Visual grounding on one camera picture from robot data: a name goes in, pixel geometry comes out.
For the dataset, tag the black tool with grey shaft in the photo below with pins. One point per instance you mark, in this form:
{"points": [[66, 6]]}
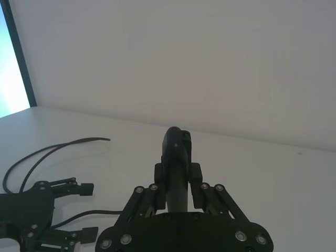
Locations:
{"points": [[175, 155]]}

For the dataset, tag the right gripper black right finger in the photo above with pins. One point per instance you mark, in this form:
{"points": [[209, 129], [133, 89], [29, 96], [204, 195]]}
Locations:
{"points": [[220, 200]]}

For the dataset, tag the bright pale panel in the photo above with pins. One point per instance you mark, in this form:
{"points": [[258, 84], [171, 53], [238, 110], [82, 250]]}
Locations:
{"points": [[9, 78]]}

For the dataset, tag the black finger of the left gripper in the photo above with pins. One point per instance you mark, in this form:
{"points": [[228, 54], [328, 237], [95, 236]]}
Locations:
{"points": [[76, 187], [78, 233]]}

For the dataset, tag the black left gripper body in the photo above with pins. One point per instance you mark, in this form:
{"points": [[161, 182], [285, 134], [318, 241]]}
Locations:
{"points": [[26, 207]]}

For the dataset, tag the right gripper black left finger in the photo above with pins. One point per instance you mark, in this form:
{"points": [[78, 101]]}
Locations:
{"points": [[144, 202]]}

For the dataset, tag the black frame strip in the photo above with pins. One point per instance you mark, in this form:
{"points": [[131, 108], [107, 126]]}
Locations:
{"points": [[21, 52]]}

